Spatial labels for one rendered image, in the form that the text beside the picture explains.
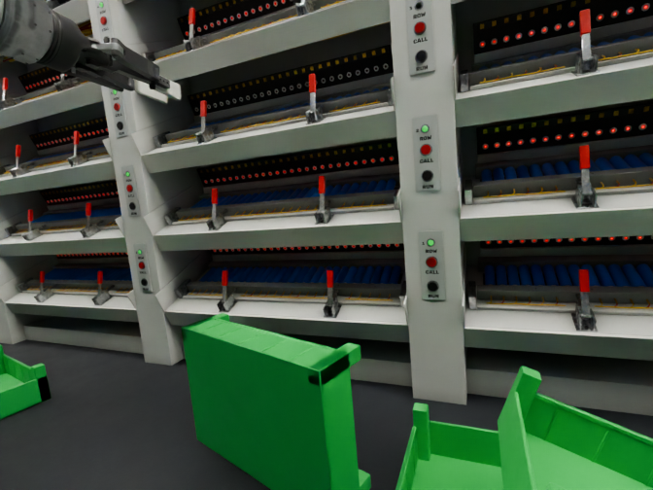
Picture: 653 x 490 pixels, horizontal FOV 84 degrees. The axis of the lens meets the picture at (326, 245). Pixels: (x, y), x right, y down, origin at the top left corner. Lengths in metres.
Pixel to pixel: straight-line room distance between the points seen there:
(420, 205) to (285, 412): 0.39
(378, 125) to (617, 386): 0.58
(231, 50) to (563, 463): 0.84
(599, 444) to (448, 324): 0.26
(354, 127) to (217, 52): 0.34
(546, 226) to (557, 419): 0.29
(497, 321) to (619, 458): 0.25
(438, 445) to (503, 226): 0.35
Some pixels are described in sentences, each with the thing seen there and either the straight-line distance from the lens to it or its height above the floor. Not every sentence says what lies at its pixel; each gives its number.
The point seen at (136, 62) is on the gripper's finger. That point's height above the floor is 0.63.
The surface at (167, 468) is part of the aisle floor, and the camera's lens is 0.69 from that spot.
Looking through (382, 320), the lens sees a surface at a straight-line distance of 0.71.
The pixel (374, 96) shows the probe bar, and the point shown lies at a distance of 0.75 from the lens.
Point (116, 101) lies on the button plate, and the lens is 1.04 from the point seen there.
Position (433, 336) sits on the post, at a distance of 0.70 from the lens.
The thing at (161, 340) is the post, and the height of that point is 0.07.
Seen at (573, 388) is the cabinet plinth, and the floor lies 0.03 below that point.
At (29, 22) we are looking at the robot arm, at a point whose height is 0.64.
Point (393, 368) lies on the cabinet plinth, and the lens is 0.78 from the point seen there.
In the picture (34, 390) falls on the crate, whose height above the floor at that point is 0.03.
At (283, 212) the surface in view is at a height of 0.36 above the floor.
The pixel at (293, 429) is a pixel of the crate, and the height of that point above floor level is 0.11.
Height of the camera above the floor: 0.39
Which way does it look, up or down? 7 degrees down
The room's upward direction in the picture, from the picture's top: 5 degrees counter-clockwise
